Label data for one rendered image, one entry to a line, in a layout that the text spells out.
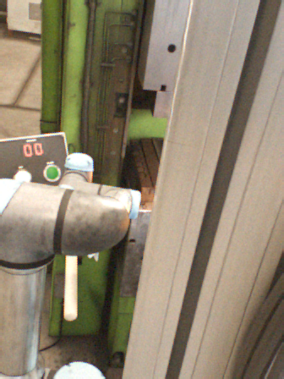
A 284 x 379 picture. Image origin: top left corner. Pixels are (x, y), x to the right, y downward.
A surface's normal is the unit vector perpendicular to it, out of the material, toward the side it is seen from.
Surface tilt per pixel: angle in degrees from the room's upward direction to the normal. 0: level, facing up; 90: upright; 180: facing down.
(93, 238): 82
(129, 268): 90
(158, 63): 90
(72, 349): 0
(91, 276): 90
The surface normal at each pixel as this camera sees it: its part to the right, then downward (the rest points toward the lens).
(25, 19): -0.01, 0.52
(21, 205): 0.04, -0.34
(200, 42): -0.24, 0.48
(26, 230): -0.07, 0.32
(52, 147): 0.52, 0.01
